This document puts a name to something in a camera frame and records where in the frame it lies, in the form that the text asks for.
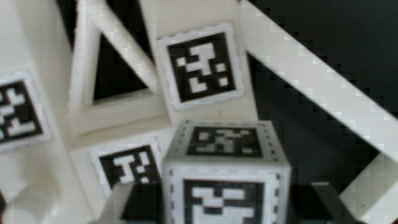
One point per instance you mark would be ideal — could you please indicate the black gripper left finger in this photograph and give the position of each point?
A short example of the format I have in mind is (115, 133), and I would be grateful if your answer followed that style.
(133, 205)

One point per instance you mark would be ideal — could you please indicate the white tagged cube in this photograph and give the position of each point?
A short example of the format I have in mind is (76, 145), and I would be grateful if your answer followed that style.
(225, 174)

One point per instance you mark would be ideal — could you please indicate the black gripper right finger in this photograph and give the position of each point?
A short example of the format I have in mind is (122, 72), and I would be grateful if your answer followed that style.
(316, 207)

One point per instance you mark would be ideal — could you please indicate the white chair back part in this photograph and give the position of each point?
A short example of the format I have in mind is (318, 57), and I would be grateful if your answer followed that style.
(83, 97)

